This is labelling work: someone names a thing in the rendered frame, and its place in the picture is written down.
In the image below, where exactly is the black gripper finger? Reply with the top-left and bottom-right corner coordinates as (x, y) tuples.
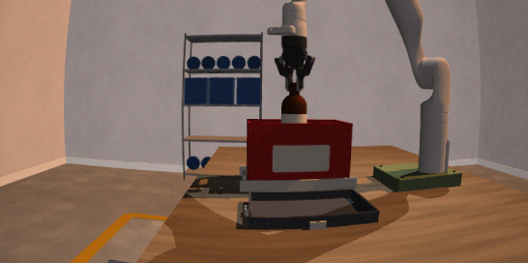
(275, 54), (294, 91)
(292, 53), (315, 92)

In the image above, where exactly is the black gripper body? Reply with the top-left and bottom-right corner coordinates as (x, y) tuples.
(281, 36), (308, 67)

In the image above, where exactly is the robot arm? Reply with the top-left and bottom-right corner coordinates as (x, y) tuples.
(267, 0), (451, 174)

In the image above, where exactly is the red bottle crate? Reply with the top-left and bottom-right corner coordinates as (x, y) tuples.
(247, 119), (351, 180)

